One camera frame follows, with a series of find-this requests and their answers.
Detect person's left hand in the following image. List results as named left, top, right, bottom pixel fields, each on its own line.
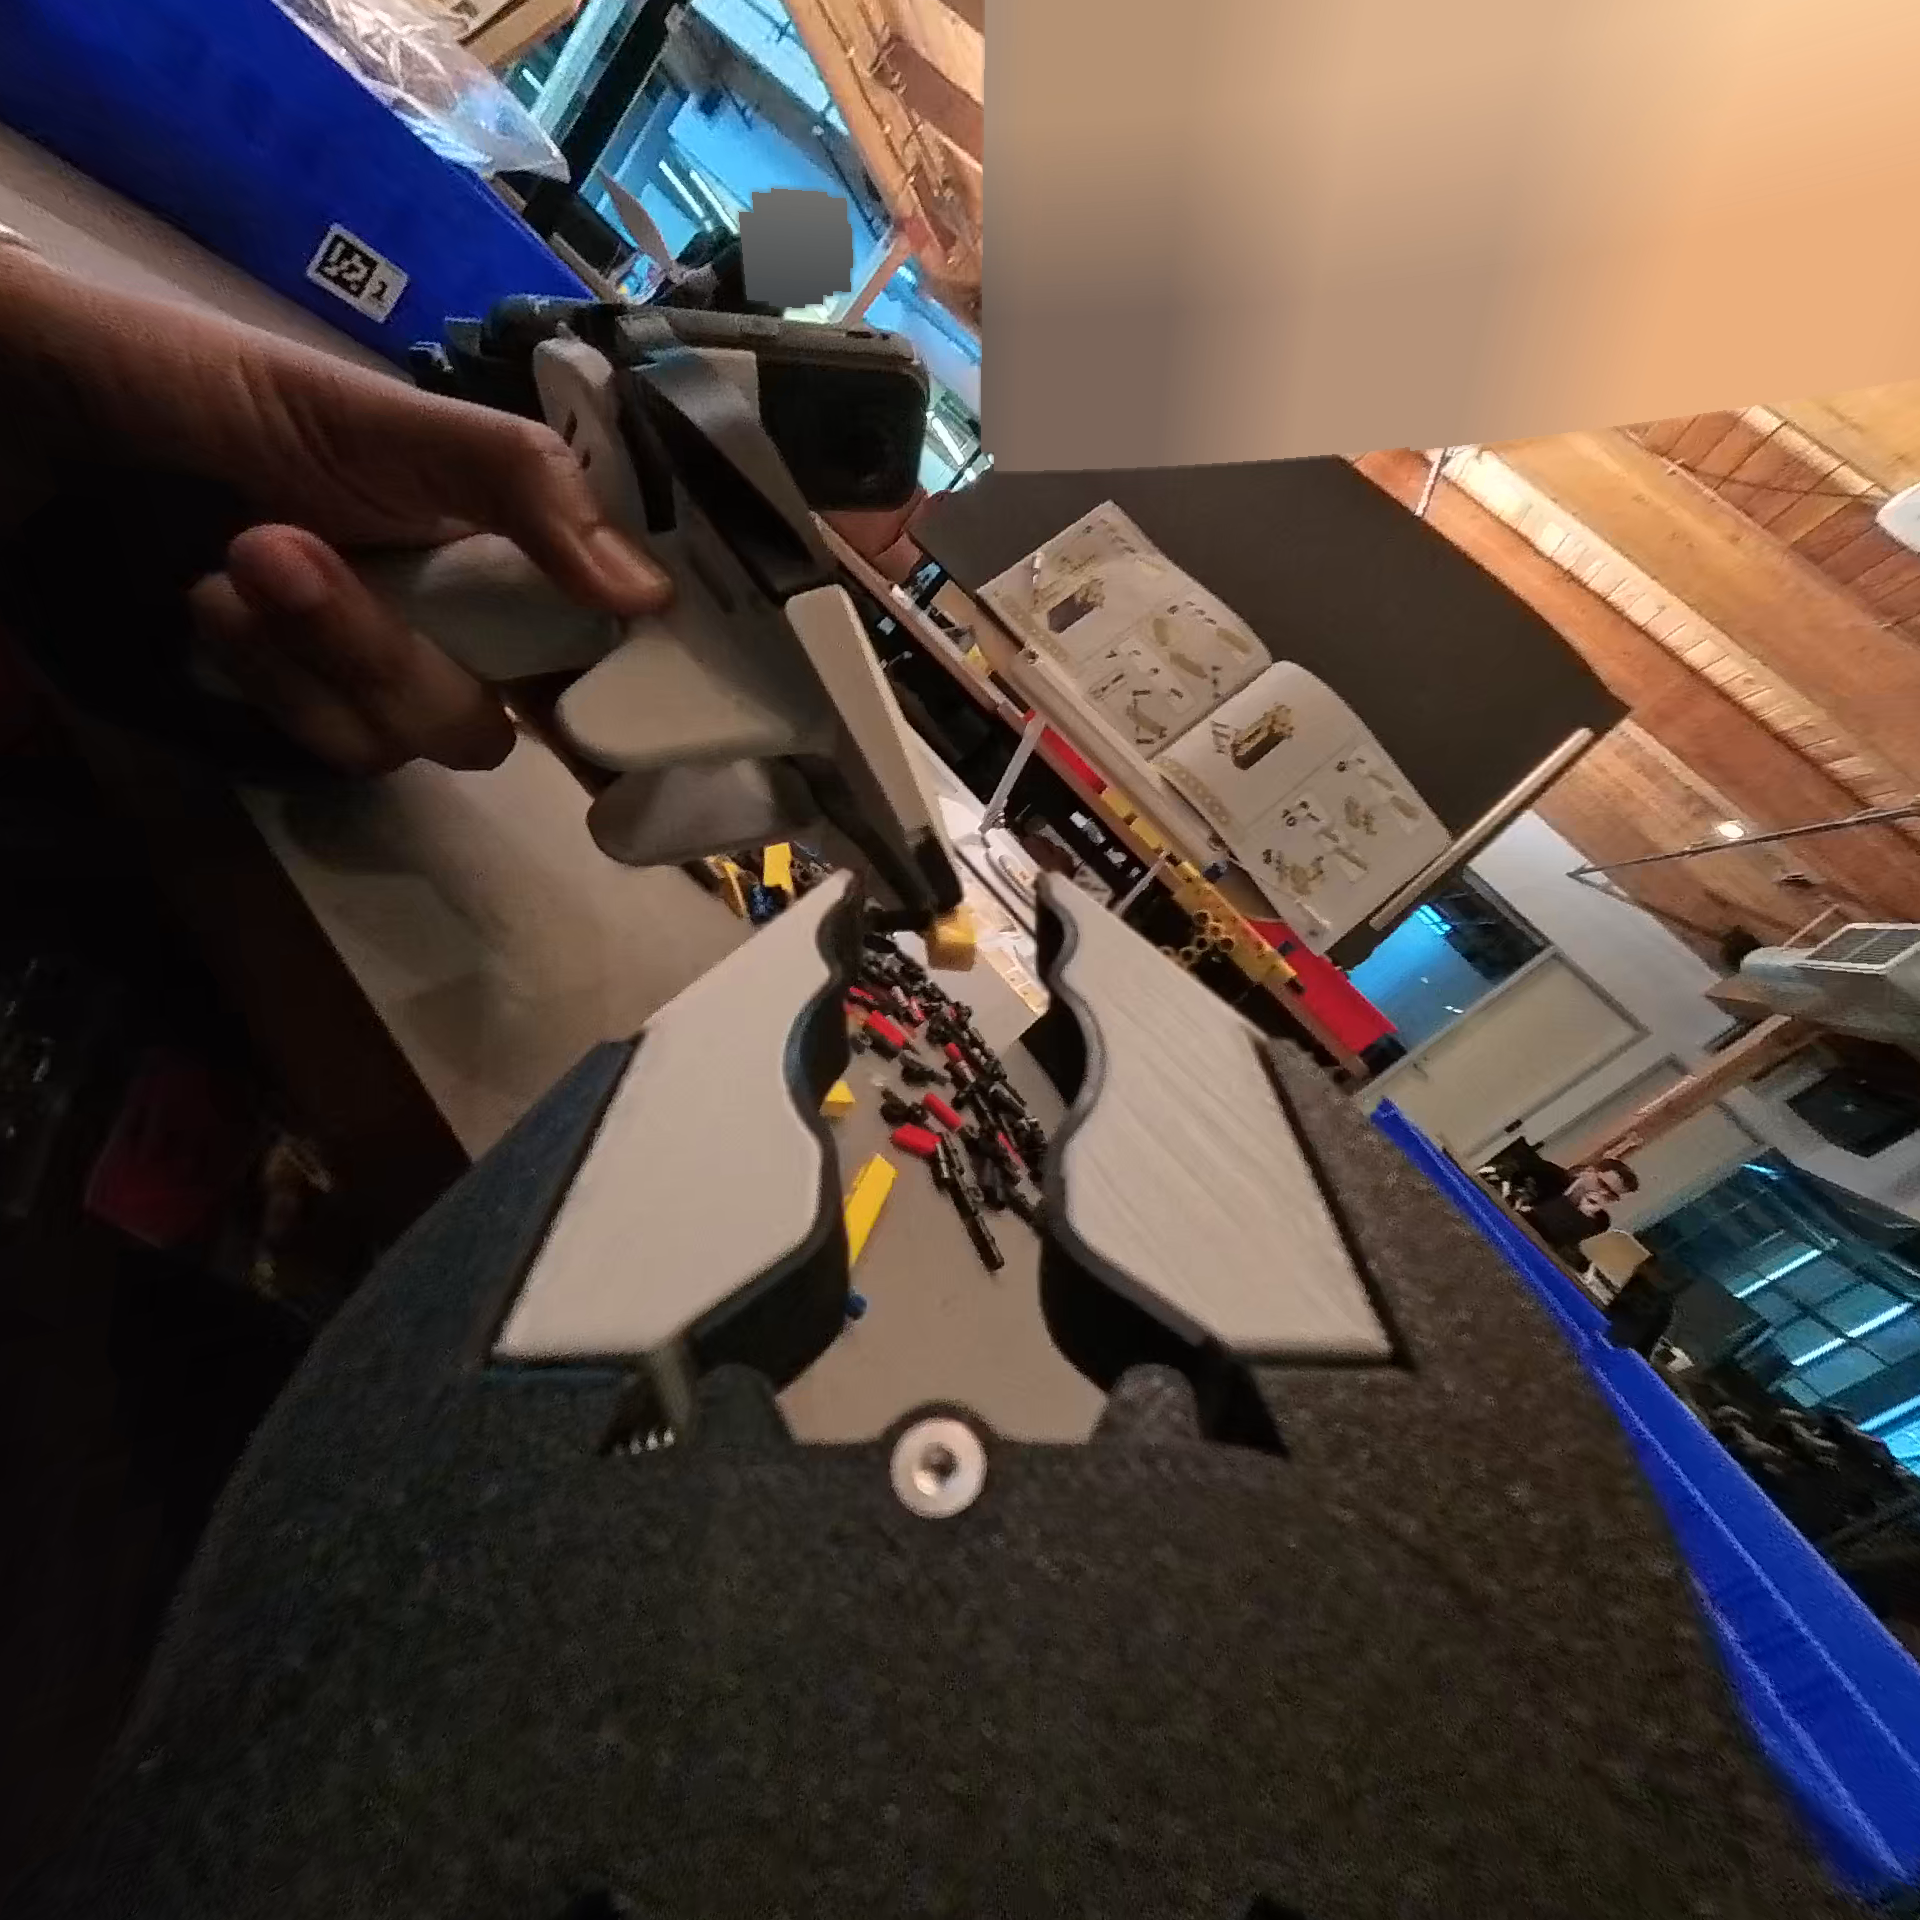
left=0, top=246, right=671, bottom=776

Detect black board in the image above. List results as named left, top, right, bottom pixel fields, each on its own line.
left=906, top=455, right=1632, bottom=969

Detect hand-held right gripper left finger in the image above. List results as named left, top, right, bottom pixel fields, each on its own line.
left=490, top=873, right=869, bottom=1433

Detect white book stand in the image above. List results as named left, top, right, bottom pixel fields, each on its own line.
left=943, top=711, right=1055, bottom=902

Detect instruction booklet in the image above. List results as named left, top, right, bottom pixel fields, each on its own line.
left=975, top=502, right=1455, bottom=952

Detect blue storage bin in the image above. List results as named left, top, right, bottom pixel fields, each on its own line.
left=0, top=0, right=601, bottom=368
left=1371, top=1101, right=1920, bottom=1905

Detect pile of black red pins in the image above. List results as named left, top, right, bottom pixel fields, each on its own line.
left=839, top=930, right=1051, bottom=1278

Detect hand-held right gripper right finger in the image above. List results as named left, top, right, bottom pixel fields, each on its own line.
left=1034, top=870, right=1401, bottom=1389

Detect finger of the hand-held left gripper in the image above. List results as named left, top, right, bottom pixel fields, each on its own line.
left=784, top=582, right=965, bottom=921

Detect clear plastic bags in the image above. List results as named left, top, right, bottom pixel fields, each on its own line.
left=277, top=0, right=570, bottom=183

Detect red bin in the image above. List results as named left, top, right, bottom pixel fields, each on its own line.
left=1275, top=921, right=1401, bottom=1074

